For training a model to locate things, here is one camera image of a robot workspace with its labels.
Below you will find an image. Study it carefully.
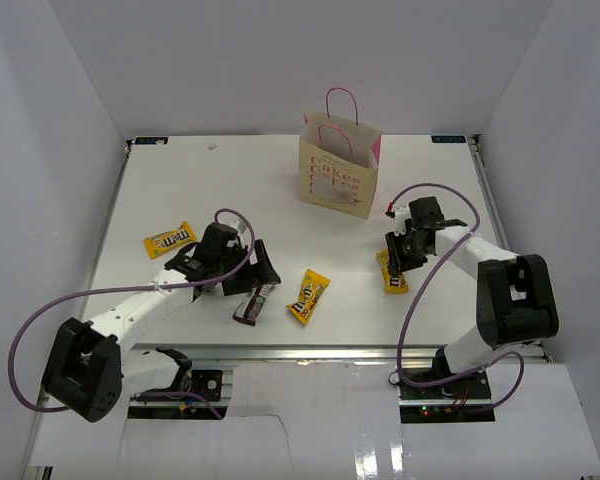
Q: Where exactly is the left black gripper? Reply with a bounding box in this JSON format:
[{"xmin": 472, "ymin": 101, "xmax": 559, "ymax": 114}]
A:
[{"xmin": 215, "ymin": 239, "xmax": 279, "ymax": 296}]

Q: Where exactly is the brown chocolate bar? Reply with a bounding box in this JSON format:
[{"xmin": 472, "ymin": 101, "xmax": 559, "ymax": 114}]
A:
[{"xmin": 232, "ymin": 283, "xmax": 275, "ymax": 326}]

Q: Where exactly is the yellow M&M's pack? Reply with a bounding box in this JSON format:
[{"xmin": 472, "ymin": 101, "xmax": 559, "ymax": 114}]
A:
[
  {"xmin": 143, "ymin": 221, "xmax": 197, "ymax": 260},
  {"xmin": 376, "ymin": 249, "xmax": 409, "ymax": 295},
  {"xmin": 287, "ymin": 269, "xmax": 331, "ymax": 325}
]

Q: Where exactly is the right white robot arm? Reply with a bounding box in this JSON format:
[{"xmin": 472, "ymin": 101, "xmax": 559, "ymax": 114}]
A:
[{"xmin": 385, "ymin": 196, "xmax": 559, "ymax": 399}]

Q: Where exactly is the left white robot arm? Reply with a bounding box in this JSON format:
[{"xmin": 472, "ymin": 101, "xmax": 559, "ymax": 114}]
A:
[{"xmin": 42, "ymin": 222, "xmax": 281, "ymax": 423}]

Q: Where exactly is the beige pink paper bag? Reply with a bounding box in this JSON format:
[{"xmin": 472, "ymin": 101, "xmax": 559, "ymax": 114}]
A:
[{"xmin": 297, "ymin": 108, "xmax": 382, "ymax": 219}]

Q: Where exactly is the right blue table label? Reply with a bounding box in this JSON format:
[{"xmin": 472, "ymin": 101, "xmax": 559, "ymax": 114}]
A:
[{"xmin": 431, "ymin": 135, "xmax": 467, "ymax": 144}]

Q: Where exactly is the blue table label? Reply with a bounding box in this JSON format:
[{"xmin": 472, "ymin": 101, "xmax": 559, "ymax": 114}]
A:
[
  {"xmin": 132, "ymin": 136, "xmax": 169, "ymax": 146},
  {"xmin": 431, "ymin": 135, "xmax": 467, "ymax": 144}
]

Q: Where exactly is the left blue table label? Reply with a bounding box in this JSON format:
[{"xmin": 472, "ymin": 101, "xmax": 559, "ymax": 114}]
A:
[{"xmin": 132, "ymin": 136, "xmax": 169, "ymax": 146}]

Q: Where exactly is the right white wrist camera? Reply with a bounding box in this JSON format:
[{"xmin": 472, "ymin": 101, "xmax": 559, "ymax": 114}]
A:
[{"xmin": 385, "ymin": 202, "xmax": 411, "ymax": 236}]

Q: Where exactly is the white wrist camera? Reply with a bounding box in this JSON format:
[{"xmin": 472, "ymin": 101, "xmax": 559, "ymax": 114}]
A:
[
  {"xmin": 385, "ymin": 202, "xmax": 411, "ymax": 236},
  {"xmin": 227, "ymin": 218, "xmax": 247, "ymax": 247}
]

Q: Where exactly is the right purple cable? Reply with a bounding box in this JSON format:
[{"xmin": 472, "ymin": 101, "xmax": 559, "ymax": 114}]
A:
[{"xmin": 387, "ymin": 181, "xmax": 525, "ymax": 414}]

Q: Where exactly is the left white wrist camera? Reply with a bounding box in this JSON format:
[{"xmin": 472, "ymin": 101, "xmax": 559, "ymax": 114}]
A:
[{"xmin": 227, "ymin": 218, "xmax": 247, "ymax": 247}]

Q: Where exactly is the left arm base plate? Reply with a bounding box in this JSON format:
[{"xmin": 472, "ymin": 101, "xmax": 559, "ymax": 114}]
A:
[{"xmin": 127, "ymin": 369, "xmax": 228, "ymax": 420}]

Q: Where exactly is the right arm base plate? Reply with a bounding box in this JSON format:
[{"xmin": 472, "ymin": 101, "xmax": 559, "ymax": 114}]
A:
[{"xmin": 387, "ymin": 371, "xmax": 495, "ymax": 425}]

